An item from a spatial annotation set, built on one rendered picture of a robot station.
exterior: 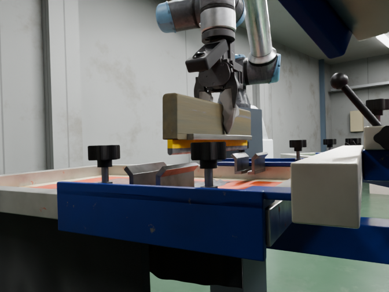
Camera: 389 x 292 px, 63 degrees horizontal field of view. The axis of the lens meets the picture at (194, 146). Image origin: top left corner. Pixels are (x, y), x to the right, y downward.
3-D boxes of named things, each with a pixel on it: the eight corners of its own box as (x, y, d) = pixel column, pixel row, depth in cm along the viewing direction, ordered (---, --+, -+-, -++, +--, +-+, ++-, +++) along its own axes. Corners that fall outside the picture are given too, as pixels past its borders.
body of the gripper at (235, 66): (244, 92, 71) (242, 37, 71) (230, 87, 64) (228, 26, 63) (213, 95, 75) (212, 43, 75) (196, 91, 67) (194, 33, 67)
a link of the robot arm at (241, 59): (223, 90, 148) (222, 61, 148) (252, 88, 143) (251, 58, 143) (216, 86, 136) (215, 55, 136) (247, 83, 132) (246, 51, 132)
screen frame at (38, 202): (-89, 200, 69) (-90, 183, 69) (105, 174, 121) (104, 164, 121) (271, 247, 32) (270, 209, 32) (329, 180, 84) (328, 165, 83)
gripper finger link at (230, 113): (248, 131, 69) (240, 90, 70) (238, 131, 64) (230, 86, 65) (234, 134, 71) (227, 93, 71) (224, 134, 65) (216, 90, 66)
